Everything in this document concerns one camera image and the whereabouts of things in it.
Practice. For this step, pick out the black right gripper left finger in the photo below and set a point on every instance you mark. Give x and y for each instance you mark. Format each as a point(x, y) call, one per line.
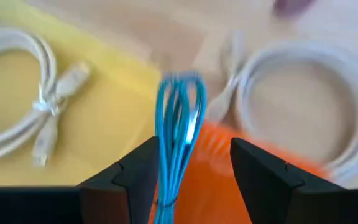
point(126, 193)

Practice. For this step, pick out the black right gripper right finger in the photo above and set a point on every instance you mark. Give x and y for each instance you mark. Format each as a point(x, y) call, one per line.
point(272, 193)

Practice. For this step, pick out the orange plastic basket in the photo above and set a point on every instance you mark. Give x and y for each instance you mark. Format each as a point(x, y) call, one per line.
point(210, 186)

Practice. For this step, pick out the yellow plastic tray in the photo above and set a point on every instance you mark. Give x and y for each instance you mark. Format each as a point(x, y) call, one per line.
point(110, 124)

